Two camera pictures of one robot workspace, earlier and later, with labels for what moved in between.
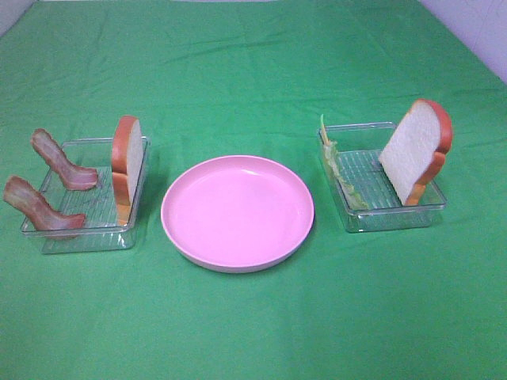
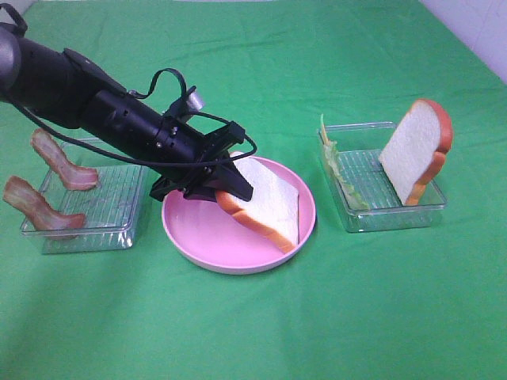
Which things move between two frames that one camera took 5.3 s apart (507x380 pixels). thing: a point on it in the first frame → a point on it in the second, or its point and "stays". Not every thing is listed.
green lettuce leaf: (355, 200) stays
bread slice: (127, 162) → (273, 209)
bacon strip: (74, 177) stays
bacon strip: (20, 192) stays
